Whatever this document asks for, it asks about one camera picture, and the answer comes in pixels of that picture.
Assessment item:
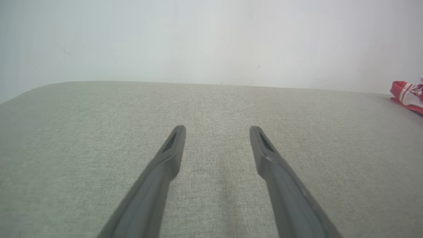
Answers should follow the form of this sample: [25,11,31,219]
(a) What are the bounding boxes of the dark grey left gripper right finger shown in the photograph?
[250,126,343,238]

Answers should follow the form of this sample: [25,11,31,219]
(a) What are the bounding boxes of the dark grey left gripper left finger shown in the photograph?
[97,125,186,238]

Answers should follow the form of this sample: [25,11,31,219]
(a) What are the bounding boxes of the red basketball jersey white sleeves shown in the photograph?
[391,97,423,116]

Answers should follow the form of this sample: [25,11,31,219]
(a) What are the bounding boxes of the red shorts white trim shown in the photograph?
[389,77,423,107]

